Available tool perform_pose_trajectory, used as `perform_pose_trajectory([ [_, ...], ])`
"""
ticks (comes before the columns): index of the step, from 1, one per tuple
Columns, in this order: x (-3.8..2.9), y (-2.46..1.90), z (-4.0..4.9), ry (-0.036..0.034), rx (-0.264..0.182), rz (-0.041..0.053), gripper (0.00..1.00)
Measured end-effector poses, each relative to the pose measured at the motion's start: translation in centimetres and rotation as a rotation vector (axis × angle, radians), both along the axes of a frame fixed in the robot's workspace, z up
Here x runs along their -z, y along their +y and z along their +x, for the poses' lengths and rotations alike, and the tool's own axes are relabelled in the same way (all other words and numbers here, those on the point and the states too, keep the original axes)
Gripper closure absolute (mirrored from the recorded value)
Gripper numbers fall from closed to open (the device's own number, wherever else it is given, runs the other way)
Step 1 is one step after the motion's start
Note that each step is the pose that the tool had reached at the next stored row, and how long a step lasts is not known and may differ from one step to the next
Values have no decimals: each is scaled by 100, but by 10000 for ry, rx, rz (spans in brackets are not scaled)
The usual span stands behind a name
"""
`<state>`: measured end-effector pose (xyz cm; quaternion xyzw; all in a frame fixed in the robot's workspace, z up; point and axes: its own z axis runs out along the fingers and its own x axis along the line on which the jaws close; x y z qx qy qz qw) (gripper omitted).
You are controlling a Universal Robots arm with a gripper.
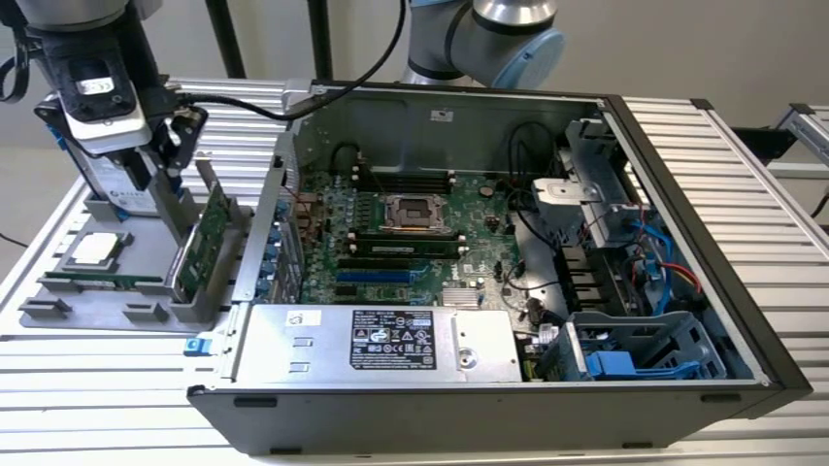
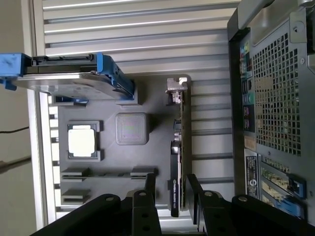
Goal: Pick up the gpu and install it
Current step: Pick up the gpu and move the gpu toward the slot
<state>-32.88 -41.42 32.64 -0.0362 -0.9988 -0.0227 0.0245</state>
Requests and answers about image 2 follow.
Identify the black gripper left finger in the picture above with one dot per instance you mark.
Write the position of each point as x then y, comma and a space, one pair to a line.
145, 216

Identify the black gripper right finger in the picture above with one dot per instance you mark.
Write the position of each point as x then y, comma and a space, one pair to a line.
216, 216

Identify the green graphics card black shroud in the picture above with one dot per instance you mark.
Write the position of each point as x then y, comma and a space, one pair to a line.
176, 172

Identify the grey plastic parts rack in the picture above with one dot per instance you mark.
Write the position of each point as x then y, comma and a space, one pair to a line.
128, 159

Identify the silver CPU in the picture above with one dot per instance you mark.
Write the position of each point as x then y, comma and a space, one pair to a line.
81, 142

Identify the grey open PC case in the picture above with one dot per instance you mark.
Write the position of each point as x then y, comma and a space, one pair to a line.
278, 98

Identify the hard disk in blue carrier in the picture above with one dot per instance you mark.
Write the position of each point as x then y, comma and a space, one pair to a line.
73, 86

